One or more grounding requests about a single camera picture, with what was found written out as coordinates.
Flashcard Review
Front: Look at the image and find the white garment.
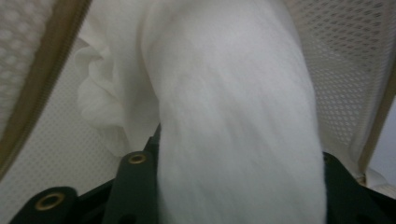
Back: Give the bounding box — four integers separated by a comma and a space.
74, 0, 328, 224

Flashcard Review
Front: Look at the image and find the cream cloth with logo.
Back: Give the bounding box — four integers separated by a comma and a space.
0, 0, 396, 224

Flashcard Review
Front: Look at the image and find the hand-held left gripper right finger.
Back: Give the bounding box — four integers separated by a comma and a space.
322, 151, 370, 224

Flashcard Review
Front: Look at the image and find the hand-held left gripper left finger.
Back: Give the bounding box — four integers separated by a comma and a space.
102, 123, 162, 224

